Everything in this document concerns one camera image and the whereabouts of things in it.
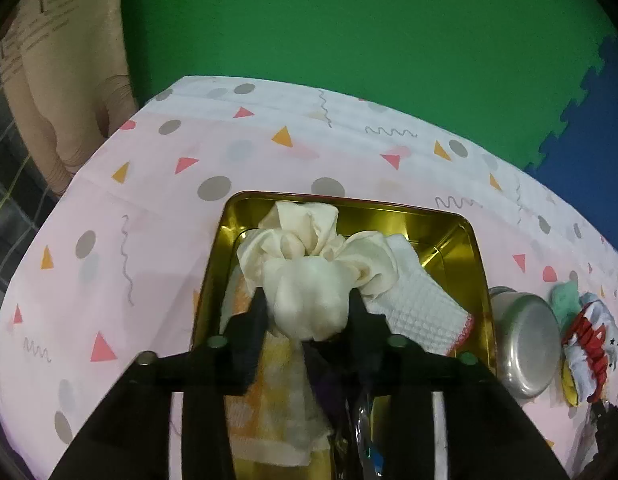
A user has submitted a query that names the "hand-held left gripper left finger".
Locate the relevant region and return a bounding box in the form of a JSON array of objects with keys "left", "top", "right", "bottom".
[{"left": 49, "top": 290, "right": 267, "bottom": 480}]

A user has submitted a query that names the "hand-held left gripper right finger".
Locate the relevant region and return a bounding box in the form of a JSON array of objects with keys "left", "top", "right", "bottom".
[{"left": 346, "top": 290, "right": 570, "bottom": 480}]

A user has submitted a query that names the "orange checked towel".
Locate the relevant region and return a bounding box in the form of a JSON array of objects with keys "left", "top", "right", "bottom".
[{"left": 221, "top": 270, "right": 340, "bottom": 466}]

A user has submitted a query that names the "white waffle cloth red trim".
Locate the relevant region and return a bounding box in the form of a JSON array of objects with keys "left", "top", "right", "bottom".
[{"left": 364, "top": 234, "right": 476, "bottom": 356}]

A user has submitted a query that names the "cream cloth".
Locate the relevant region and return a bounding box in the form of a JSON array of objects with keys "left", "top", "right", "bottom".
[{"left": 236, "top": 201, "right": 401, "bottom": 453}]

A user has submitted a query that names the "red tin box gold inside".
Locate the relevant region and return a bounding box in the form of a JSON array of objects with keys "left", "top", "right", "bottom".
[{"left": 189, "top": 190, "right": 497, "bottom": 480}]

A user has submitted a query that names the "teal cloth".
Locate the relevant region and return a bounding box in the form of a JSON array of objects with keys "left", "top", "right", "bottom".
[{"left": 549, "top": 281, "right": 584, "bottom": 321}]

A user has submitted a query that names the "yellow soft item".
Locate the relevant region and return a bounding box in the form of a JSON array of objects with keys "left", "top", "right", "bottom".
[{"left": 559, "top": 360, "right": 582, "bottom": 406}]

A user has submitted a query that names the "red and white cloth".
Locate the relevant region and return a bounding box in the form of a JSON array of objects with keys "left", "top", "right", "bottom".
[{"left": 561, "top": 292, "right": 618, "bottom": 403}]

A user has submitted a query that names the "steel bowl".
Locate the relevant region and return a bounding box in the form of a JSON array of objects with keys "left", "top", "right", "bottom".
[{"left": 488, "top": 286, "right": 562, "bottom": 401}]

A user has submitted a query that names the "pink printed tablecloth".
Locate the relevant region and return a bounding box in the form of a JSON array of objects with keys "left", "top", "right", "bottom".
[{"left": 0, "top": 75, "right": 618, "bottom": 480}]

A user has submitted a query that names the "grey plaid blanket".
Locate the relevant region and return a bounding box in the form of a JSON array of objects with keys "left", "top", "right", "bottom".
[{"left": 0, "top": 40, "right": 60, "bottom": 261}]

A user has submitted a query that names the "blue foam mat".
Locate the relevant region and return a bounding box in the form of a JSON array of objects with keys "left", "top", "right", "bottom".
[{"left": 526, "top": 35, "right": 618, "bottom": 256}]

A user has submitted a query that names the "green foam mat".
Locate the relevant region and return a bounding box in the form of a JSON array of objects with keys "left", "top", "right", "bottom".
[{"left": 122, "top": 0, "right": 617, "bottom": 171}]

